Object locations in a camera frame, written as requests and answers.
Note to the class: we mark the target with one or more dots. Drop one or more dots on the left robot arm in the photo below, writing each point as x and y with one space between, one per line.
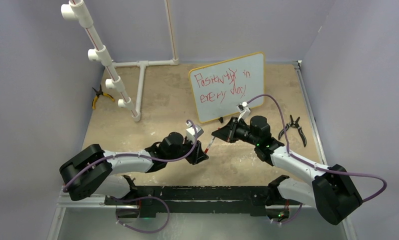
98 171

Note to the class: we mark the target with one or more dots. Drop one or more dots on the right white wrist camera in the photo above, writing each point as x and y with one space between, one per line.
244 110

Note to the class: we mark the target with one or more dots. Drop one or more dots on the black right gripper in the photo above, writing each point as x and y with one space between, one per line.
227 133

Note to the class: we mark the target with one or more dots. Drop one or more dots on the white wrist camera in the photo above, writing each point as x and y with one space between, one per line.
244 110
193 131

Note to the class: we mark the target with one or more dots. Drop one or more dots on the red-capped white marker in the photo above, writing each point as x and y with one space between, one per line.
210 143

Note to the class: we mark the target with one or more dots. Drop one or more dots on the yellow-framed whiteboard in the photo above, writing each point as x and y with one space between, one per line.
219 87

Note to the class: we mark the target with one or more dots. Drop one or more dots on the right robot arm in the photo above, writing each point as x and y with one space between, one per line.
328 189

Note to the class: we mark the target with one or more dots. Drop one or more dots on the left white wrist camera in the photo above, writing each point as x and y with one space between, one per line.
193 131

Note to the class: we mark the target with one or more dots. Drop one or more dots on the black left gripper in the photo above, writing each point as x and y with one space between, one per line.
197 155

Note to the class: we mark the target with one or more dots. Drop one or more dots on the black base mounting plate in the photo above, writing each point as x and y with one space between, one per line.
256 201

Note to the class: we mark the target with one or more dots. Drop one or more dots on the yellow-handled pliers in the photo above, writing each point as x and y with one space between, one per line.
99 92

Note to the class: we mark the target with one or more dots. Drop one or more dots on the metal whiteboard stand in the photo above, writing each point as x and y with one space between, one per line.
220 120

